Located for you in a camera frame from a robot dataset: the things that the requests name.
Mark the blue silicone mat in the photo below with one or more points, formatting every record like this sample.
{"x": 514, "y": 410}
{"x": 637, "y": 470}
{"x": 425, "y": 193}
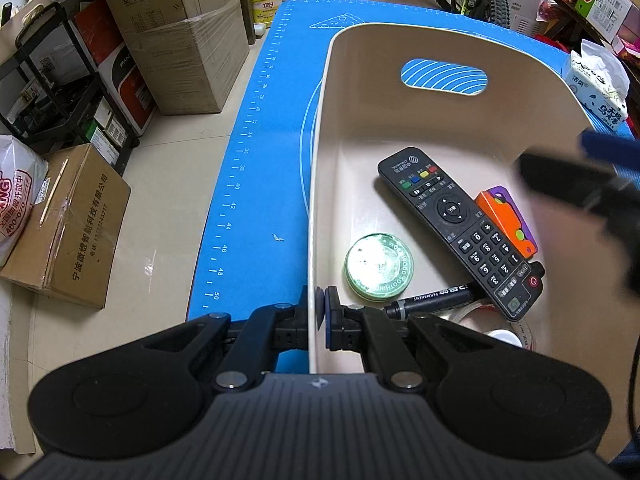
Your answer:
{"x": 265, "y": 160}

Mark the black remote control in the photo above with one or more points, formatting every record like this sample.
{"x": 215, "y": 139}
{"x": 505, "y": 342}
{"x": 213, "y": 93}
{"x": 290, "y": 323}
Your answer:
{"x": 450, "y": 210}

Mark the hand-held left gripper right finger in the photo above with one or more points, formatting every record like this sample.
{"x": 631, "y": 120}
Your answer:
{"x": 328, "y": 320}

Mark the beige plastic basin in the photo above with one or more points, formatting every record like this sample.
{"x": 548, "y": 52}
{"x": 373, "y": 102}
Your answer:
{"x": 360, "y": 110}

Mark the black marker pen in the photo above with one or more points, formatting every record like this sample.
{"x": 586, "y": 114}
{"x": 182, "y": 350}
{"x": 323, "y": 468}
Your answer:
{"x": 425, "y": 302}

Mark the green and white carton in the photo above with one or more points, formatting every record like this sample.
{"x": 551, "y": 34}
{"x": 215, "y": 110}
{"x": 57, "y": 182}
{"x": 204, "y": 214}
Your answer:
{"x": 602, "y": 2}

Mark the green and white small box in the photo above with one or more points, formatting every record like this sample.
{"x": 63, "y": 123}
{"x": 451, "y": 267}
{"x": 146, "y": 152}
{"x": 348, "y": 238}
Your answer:
{"x": 107, "y": 127}

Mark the large wrapped cardboard box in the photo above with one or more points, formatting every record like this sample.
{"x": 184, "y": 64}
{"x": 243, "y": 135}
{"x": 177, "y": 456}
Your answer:
{"x": 190, "y": 65}

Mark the small white bottle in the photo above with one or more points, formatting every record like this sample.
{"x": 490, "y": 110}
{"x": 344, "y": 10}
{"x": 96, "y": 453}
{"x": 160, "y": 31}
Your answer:
{"x": 259, "y": 29}

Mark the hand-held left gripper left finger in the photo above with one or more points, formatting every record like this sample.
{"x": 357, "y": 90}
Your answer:
{"x": 304, "y": 310}

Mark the round green tin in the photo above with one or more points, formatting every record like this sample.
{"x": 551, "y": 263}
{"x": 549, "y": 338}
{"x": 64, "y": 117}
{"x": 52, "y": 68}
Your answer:
{"x": 378, "y": 266}

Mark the small white round object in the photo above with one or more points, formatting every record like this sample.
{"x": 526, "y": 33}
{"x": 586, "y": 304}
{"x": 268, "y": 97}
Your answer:
{"x": 504, "y": 337}

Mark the wooden stick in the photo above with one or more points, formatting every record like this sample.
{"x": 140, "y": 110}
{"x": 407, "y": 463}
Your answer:
{"x": 52, "y": 192}

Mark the low brown cardboard box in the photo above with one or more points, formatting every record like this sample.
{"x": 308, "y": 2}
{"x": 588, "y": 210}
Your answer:
{"x": 75, "y": 232}

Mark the black metal rack cart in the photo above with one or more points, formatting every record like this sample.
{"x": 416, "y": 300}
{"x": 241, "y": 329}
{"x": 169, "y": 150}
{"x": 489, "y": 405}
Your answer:
{"x": 45, "y": 105}

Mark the purple and orange toy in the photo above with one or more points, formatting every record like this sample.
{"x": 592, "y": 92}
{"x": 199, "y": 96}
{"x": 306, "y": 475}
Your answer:
{"x": 500, "y": 220}

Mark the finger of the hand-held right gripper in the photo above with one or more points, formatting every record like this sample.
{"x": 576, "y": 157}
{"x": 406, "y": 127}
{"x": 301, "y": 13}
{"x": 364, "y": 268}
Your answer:
{"x": 565, "y": 177}
{"x": 612, "y": 147}

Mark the white tissue pack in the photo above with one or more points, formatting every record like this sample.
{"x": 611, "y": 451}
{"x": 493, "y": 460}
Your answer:
{"x": 595, "y": 95}

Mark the clear tape roll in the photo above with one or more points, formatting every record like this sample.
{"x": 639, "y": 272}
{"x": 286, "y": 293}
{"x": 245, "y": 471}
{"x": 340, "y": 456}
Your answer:
{"x": 525, "y": 332}

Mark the red and white box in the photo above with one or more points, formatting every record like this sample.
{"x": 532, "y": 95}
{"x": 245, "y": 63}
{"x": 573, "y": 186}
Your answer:
{"x": 131, "y": 95}

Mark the white plastic bag red print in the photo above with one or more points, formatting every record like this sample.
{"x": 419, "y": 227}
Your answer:
{"x": 15, "y": 200}

